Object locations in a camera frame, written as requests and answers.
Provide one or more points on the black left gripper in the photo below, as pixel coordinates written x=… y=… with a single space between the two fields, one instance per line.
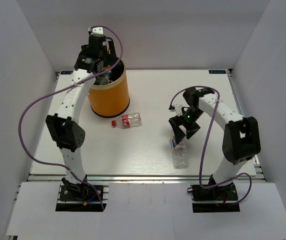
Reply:
x=112 y=57

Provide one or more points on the blue label water bottle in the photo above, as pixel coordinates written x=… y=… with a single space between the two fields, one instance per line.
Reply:
x=179 y=154

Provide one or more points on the blue logo sticker right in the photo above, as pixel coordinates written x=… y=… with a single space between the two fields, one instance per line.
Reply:
x=217 y=71

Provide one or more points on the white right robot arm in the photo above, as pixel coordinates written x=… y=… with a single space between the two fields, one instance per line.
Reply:
x=241 y=138

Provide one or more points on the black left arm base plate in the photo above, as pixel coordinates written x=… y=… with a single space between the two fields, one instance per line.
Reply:
x=68 y=201

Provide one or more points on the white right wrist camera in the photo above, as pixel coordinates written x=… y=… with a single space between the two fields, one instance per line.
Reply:
x=177 y=108

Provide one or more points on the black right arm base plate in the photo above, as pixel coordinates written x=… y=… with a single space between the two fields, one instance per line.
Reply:
x=222 y=199

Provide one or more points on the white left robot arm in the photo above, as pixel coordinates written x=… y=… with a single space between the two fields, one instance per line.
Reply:
x=63 y=126

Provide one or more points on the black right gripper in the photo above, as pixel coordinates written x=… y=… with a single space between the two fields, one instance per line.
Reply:
x=176 y=121

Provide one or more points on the orange cylindrical bin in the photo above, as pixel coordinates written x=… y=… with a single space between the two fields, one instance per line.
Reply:
x=113 y=99

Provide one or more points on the blue logo sticker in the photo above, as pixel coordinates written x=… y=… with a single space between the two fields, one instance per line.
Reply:
x=217 y=71
x=66 y=72

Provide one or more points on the red cap cola bottle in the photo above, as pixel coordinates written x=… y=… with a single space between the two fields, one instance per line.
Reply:
x=127 y=121

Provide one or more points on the aluminium table edge rail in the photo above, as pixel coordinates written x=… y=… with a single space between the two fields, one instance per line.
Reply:
x=259 y=177

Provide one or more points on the blue logo sticker left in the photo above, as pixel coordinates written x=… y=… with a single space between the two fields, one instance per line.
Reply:
x=66 y=72

